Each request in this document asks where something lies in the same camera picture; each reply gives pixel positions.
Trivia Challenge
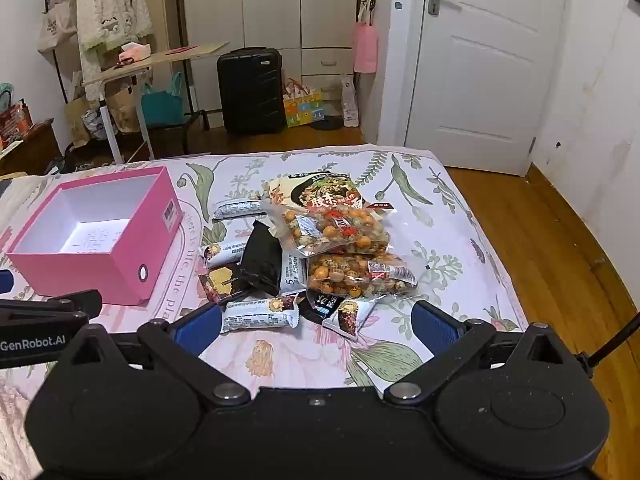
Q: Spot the colourful gift bag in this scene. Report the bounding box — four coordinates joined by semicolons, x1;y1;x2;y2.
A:
282;79;325;128

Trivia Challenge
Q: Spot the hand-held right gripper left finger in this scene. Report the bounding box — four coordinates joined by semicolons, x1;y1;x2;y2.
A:
62;304;251;408

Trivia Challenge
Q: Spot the beige wardrobe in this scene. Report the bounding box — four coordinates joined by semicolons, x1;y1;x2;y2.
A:
180;0;360;129

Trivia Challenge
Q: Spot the red box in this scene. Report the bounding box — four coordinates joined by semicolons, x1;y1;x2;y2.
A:
0;100;34;147

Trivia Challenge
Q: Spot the white fluffy jacket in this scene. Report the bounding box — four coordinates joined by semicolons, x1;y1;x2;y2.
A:
75;0;153;103

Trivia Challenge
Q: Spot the black clothes rack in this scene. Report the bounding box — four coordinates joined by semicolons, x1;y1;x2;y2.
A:
42;0;211;156

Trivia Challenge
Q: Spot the black snack packet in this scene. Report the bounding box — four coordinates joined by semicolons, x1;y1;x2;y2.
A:
239;220;285;297

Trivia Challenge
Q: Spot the clear bag of round snacks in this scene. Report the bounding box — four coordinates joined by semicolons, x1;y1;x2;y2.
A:
305;252;418;300
270;199;392;256

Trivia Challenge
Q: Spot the beige instant noodle packet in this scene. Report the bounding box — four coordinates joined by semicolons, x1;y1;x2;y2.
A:
267;171;368;213

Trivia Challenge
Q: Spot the floral bed sheet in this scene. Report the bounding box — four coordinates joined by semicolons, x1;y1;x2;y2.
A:
0;144;526;480

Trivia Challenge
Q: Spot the beige tote bag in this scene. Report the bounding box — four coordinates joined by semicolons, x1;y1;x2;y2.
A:
37;0;78;53

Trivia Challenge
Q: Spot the pink cardboard box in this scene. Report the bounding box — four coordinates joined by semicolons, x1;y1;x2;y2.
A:
5;166;184;307

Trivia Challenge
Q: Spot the black suitcase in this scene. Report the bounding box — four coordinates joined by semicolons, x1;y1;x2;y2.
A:
216;47;287;135

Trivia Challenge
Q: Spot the pink paper bag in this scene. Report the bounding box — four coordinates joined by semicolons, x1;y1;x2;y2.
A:
353;21;379;74

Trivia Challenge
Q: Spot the dark red gold packet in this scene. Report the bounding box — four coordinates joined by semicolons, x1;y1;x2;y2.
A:
198;262;251;303

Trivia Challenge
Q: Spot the small white snack packet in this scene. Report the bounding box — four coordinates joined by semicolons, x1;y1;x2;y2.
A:
322;297;378;342
211;197;273;222
281;254;307;294
221;296;300;333
201;241;251;268

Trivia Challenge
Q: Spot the brown paper bag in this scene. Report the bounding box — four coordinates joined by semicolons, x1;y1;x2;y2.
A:
107;87;144;134
64;92;108;148

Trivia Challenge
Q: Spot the dark wooden cabinet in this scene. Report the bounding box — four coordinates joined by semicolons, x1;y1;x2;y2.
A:
0;119;63;177

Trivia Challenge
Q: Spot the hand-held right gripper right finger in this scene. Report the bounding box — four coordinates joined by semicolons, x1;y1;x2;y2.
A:
384;300;583;407

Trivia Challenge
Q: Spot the teal bag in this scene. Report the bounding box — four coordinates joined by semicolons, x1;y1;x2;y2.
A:
141;72;184;128

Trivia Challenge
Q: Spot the white door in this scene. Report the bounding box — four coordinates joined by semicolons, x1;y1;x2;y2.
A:
405;0;568;177

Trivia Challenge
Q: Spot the white printed bag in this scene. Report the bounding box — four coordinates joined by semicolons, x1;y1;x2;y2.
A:
341;74;361;127

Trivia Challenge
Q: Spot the black and blue packet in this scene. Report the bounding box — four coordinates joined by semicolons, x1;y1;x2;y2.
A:
300;291;346;325

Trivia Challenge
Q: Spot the wooden side table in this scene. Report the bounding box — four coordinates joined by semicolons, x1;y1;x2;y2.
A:
81;41;231;166

